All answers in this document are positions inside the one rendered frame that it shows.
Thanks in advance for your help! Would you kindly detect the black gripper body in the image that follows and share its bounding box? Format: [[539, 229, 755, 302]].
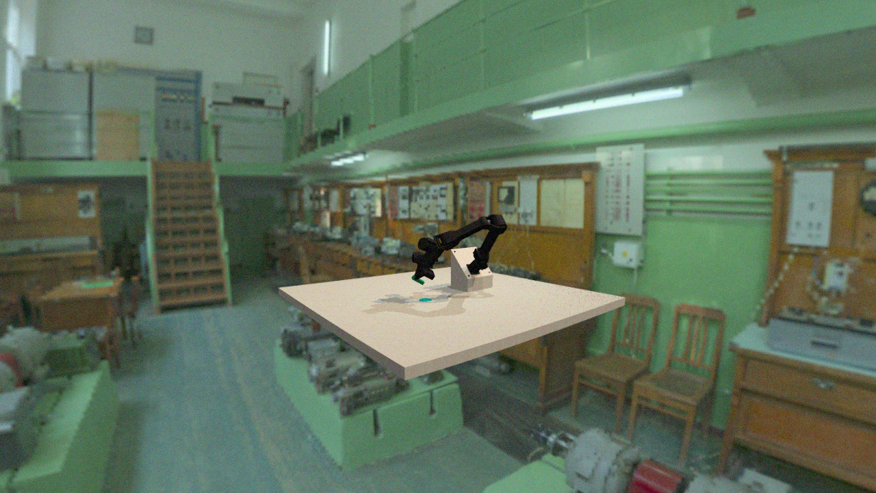
[[421, 252, 438, 280]]

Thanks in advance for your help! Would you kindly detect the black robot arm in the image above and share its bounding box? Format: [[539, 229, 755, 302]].
[[412, 214, 507, 275]]

